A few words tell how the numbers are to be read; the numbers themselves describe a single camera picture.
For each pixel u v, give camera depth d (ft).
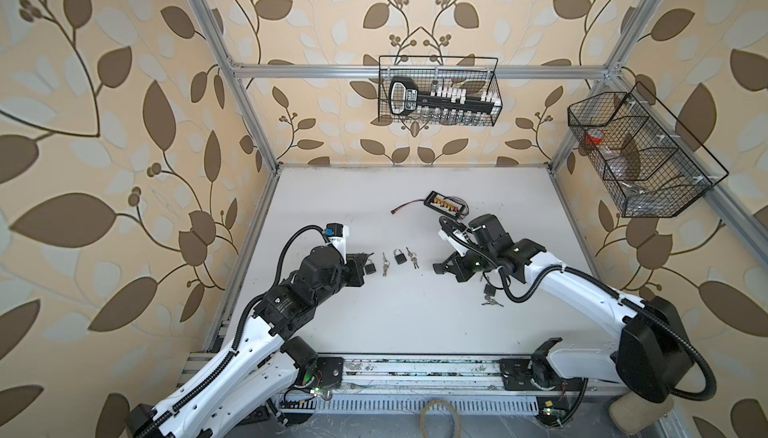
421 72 2.98
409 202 3.59
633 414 2.19
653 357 1.33
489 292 2.90
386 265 3.07
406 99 2.77
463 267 2.34
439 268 2.70
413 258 3.15
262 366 1.99
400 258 3.14
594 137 2.85
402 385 2.42
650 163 2.40
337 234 2.11
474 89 3.13
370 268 3.07
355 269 2.07
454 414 2.23
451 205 3.48
